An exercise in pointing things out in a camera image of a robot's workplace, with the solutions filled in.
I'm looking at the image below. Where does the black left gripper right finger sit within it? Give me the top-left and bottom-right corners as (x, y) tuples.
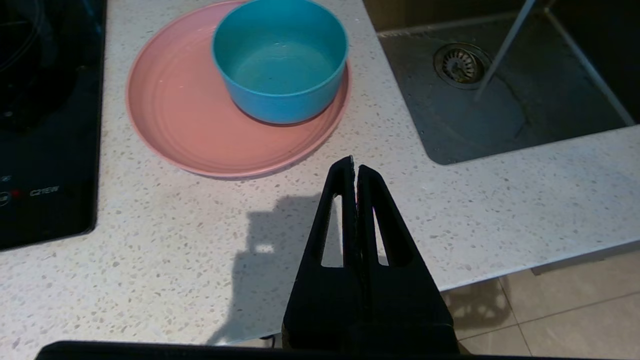
(358, 165), (459, 354)

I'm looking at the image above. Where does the round metal drain strainer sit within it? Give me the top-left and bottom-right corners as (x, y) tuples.
(433, 42), (492, 91)

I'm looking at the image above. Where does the teal bowl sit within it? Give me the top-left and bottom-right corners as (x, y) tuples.
(211, 0), (349, 125)

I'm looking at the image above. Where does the pink plate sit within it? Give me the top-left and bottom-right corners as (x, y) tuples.
(126, 0), (352, 179)

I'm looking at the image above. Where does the stainless steel sink basin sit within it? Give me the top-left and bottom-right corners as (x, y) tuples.
(377, 0), (640, 166)

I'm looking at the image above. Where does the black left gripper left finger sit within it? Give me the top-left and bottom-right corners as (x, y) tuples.
(282, 156), (362, 349)

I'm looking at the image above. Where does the black induction cooktop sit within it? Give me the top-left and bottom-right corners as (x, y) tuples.
(0, 0), (107, 251)

